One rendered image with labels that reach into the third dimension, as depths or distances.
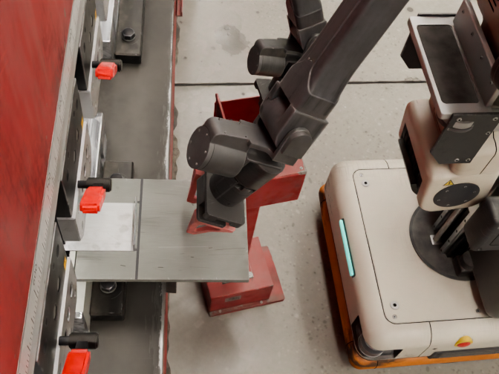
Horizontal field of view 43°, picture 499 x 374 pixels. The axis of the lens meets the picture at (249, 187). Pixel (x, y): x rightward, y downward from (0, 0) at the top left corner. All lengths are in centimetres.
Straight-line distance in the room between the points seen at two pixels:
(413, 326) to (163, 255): 99
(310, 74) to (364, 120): 174
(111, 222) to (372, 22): 51
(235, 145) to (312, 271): 135
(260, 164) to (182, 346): 122
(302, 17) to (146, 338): 64
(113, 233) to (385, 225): 110
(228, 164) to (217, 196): 10
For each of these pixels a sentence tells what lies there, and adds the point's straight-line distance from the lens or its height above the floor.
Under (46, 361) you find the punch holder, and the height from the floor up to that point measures 125.
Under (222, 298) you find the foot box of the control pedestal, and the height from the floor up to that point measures 10.
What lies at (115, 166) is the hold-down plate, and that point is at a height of 91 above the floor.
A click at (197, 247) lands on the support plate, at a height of 100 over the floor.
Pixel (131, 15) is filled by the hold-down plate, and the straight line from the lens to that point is 145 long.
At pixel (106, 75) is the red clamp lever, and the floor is 126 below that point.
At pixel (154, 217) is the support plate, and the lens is 102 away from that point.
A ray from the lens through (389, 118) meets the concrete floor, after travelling 256.
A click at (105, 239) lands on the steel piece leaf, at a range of 101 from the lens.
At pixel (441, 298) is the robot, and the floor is 28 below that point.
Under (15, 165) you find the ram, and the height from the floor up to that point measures 146.
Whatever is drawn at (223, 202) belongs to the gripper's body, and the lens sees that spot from 90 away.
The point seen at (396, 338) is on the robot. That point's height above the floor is 27.
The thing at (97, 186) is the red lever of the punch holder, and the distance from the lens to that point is 78.
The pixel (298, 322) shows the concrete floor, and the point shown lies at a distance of 205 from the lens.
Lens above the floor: 190
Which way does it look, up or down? 58 degrees down
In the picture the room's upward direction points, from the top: 11 degrees clockwise
